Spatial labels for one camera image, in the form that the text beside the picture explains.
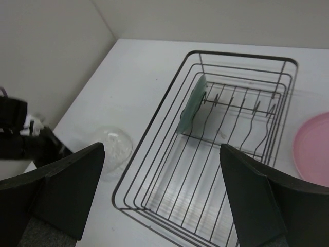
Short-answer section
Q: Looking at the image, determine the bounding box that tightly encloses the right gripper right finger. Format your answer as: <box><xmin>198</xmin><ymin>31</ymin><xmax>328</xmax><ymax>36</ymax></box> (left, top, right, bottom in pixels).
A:
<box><xmin>220</xmin><ymin>144</ymin><xmax>328</xmax><ymax>246</ymax></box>

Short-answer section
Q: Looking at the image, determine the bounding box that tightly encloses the pink plastic plate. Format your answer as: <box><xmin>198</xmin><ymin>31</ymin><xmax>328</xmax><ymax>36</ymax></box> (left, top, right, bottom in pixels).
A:
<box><xmin>293</xmin><ymin>112</ymin><xmax>328</xmax><ymax>187</ymax></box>

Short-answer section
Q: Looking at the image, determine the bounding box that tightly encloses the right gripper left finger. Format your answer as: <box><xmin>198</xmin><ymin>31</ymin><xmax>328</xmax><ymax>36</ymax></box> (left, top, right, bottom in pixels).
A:
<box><xmin>1</xmin><ymin>143</ymin><xmax>105</xmax><ymax>246</ymax></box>

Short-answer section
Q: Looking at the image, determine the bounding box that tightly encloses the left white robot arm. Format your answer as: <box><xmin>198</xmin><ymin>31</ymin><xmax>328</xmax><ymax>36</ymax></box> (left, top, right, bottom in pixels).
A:
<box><xmin>1</xmin><ymin>95</ymin><xmax>72</xmax><ymax>168</ymax></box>

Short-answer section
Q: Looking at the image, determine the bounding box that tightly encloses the clear glass plate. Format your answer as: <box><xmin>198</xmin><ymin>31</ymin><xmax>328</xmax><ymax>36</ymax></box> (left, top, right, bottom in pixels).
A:
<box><xmin>90</xmin><ymin>126</ymin><xmax>133</xmax><ymax>182</ymax></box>

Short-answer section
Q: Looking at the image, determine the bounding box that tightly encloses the blue floral green plate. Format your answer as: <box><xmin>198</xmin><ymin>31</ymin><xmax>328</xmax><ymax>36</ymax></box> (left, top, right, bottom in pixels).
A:
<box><xmin>176</xmin><ymin>75</ymin><xmax>207</xmax><ymax>134</ymax></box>

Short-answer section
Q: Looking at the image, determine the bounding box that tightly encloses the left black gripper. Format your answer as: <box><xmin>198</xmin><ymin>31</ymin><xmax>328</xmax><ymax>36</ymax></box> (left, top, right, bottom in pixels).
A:
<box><xmin>1</xmin><ymin>96</ymin><xmax>73</xmax><ymax>167</ymax></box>

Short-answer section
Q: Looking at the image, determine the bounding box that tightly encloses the dark wire dish rack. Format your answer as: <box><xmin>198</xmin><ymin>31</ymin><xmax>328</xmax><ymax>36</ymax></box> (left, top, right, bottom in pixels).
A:
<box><xmin>112</xmin><ymin>50</ymin><xmax>298</xmax><ymax>246</ymax></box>

